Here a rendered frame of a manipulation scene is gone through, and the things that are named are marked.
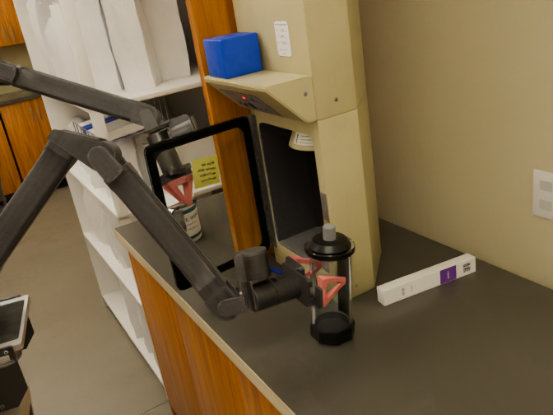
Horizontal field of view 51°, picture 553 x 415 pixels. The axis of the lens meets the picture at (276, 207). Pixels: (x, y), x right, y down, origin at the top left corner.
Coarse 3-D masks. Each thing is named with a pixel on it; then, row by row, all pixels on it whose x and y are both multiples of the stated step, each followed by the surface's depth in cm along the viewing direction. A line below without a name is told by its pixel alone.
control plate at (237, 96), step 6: (222, 90) 144; (234, 96) 144; (240, 96) 140; (246, 96) 136; (252, 96) 132; (246, 102) 143; (252, 102) 138; (258, 102) 134; (252, 108) 146; (258, 108) 141; (264, 108) 137; (270, 108) 133; (276, 114) 136
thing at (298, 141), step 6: (294, 132) 145; (294, 138) 144; (300, 138) 142; (306, 138) 141; (294, 144) 144; (300, 144) 142; (306, 144) 141; (312, 144) 140; (300, 150) 142; (306, 150) 141; (312, 150) 140
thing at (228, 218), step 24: (192, 144) 146; (216, 144) 150; (240, 144) 154; (168, 168) 143; (192, 168) 147; (216, 168) 152; (240, 168) 156; (168, 192) 145; (192, 192) 149; (216, 192) 153; (240, 192) 158; (192, 216) 150; (216, 216) 155; (240, 216) 160; (216, 240) 157; (240, 240) 161; (216, 264) 158
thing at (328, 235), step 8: (328, 224) 125; (328, 232) 123; (336, 232) 128; (312, 240) 125; (320, 240) 125; (328, 240) 124; (336, 240) 124; (344, 240) 124; (312, 248) 124; (320, 248) 122; (328, 248) 122; (336, 248) 122; (344, 248) 123
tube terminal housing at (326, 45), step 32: (256, 0) 135; (288, 0) 123; (320, 0) 121; (352, 0) 133; (256, 32) 139; (320, 32) 123; (352, 32) 131; (288, 64) 132; (320, 64) 125; (352, 64) 129; (320, 96) 127; (352, 96) 132; (288, 128) 141; (320, 128) 129; (352, 128) 134; (320, 160) 133; (352, 160) 136; (352, 192) 139; (352, 224) 141; (352, 256) 144; (352, 288) 147
